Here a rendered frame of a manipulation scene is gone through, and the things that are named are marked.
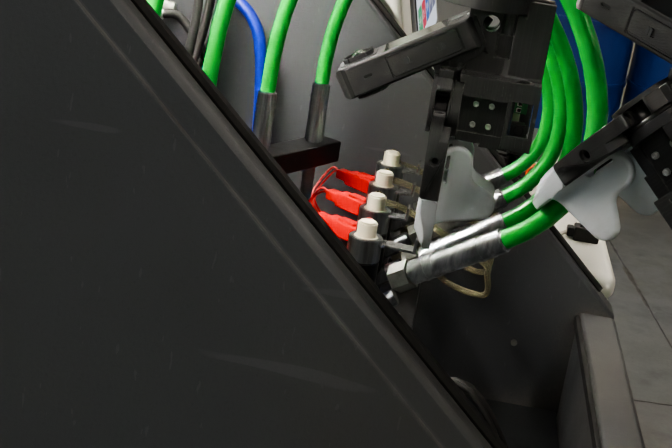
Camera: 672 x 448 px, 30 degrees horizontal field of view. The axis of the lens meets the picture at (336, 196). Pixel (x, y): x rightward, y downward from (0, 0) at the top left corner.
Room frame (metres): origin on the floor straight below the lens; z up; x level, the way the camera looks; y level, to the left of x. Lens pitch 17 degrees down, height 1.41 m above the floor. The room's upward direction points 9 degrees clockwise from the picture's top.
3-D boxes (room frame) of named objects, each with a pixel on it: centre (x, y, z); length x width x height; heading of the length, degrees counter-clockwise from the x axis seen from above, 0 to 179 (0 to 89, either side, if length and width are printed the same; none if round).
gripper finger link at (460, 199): (0.95, -0.09, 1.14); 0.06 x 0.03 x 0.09; 85
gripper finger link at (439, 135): (0.94, -0.07, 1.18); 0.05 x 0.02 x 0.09; 175
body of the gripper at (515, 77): (0.96, -0.10, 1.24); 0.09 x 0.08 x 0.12; 85
